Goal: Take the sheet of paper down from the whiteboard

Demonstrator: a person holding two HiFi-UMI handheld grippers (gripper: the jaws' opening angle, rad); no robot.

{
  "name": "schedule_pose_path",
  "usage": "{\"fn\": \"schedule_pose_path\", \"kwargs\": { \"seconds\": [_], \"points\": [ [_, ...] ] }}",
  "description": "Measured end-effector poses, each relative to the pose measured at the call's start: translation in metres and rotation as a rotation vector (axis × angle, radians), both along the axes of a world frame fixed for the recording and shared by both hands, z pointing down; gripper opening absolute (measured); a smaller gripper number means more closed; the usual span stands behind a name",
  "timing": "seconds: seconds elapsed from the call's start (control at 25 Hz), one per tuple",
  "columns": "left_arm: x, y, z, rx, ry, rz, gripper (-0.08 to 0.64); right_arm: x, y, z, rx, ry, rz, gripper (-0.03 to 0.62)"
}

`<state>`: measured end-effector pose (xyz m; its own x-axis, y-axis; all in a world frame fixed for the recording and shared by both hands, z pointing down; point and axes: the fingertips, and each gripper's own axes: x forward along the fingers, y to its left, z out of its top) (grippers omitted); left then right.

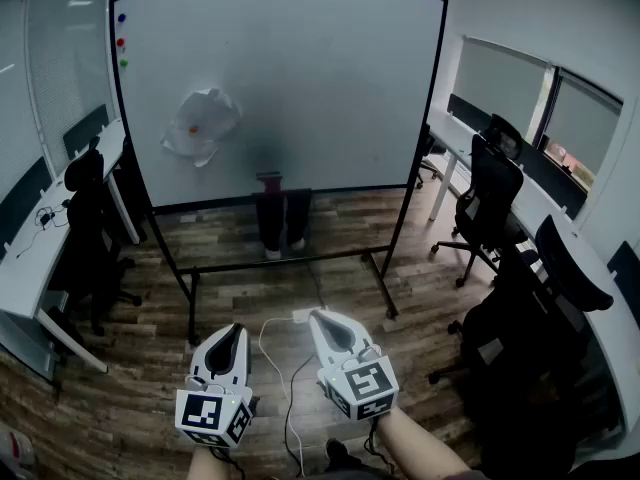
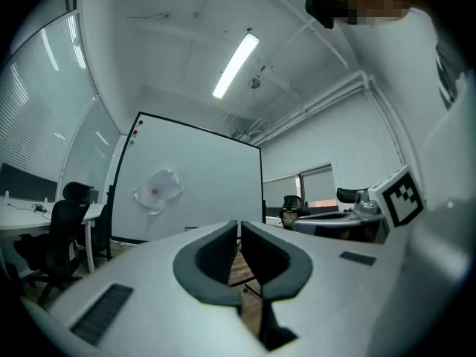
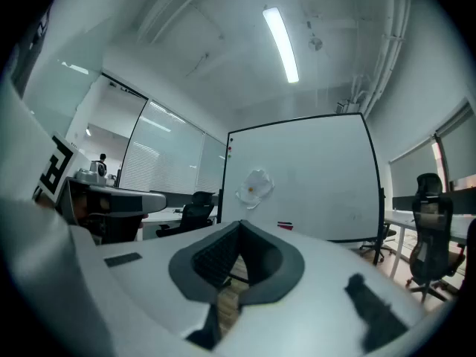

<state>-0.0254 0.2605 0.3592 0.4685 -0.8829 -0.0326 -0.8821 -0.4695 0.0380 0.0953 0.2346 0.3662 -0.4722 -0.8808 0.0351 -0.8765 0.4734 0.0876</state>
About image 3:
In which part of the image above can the grey gripper camera module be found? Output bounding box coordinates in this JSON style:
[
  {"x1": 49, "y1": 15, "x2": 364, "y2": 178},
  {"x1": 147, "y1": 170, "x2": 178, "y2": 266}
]
[{"x1": 76, "y1": 161, "x2": 109, "y2": 183}]

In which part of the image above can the frosted glass wall panel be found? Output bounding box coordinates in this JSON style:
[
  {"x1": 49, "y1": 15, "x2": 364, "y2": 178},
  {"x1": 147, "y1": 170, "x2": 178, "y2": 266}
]
[{"x1": 21, "y1": 49, "x2": 104, "y2": 126}]

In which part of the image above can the long ceiling light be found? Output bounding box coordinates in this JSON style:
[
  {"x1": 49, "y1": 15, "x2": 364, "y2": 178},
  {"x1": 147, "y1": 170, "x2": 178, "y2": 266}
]
[{"x1": 262, "y1": 6, "x2": 300, "y2": 85}]

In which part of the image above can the dark desk divider screen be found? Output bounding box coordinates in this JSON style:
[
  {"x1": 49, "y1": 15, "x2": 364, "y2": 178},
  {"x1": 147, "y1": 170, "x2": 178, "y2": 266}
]
[{"x1": 392, "y1": 193, "x2": 476, "y2": 216}]

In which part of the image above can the bundle of white ceiling pipes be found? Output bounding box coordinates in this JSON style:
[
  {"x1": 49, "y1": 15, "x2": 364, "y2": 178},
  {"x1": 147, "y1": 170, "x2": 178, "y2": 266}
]
[{"x1": 349, "y1": 0, "x2": 409, "y2": 120}]

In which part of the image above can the white framed whiteboard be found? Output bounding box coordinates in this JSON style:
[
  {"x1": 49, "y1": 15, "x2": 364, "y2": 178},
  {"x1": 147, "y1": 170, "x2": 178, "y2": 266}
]
[{"x1": 217, "y1": 112, "x2": 387, "y2": 266}]

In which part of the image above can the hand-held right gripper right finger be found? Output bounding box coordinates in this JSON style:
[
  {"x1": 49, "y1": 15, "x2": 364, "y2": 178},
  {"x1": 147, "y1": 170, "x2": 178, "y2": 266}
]
[{"x1": 214, "y1": 219, "x2": 427, "y2": 357}]

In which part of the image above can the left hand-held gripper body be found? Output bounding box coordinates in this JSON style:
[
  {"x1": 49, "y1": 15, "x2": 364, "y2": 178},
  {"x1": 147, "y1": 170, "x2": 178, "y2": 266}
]
[{"x1": 32, "y1": 131, "x2": 139, "y2": 245}]

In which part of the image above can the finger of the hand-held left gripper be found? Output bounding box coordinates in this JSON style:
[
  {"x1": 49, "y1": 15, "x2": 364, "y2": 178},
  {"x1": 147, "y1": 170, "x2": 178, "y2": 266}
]
[{"x1": 89, "y1": 184, "x2": 167, "y2": 216}]

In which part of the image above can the white ceiling junction box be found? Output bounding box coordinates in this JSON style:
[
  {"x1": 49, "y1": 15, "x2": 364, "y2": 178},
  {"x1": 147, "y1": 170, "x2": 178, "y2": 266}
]
[{"x1": 336, "y1": 100, "x2": 360, "y2": 115}]

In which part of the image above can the white paper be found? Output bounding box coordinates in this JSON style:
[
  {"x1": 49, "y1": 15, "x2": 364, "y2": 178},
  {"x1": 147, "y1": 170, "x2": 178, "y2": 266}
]
[{"x1": 234, "y1": 168, "x2": 276, "y2": 210}]

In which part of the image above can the glass partition with white blinds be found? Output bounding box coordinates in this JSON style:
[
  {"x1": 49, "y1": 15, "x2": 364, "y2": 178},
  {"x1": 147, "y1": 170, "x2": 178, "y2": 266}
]
[{"x1": 120, "y1": 98, "x2": 228, "y2": 197}]

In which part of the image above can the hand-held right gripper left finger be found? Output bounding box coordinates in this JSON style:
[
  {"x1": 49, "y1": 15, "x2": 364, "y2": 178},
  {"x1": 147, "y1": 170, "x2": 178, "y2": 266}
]
[{"x1": 93, "y1": 219, "x2": 241, "y2": 340}]

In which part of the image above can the black office chair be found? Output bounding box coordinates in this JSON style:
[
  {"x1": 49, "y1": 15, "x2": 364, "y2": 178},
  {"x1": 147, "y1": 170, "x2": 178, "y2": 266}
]
[
  {"x1": 155, "y1": 190, "x2": 217, "y2": 238},
  {"x1": 405, "y1": 173, "x2": 466, "y2": 305},
  {"x1": 358, "y1": 222, "x2": 398, "y2": 259}
]

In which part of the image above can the grey roller blind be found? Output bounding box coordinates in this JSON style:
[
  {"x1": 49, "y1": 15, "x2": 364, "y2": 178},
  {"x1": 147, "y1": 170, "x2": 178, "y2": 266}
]
[
  {"x1": 388, "y1": 135, "x2": 447, "y2": 201},
  {"x1": 434, "y1": 104, "x2": 476, "y2": 190}
]

